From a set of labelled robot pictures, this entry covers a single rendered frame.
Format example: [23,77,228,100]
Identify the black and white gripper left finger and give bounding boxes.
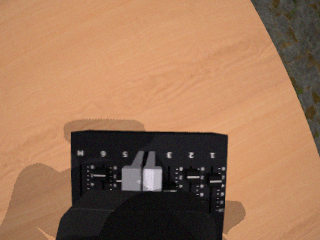
[122,151,147,191]

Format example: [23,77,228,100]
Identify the black lighting desk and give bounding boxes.
[71,130,228,240]

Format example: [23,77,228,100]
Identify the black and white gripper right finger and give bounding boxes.
[143,151,162,191]

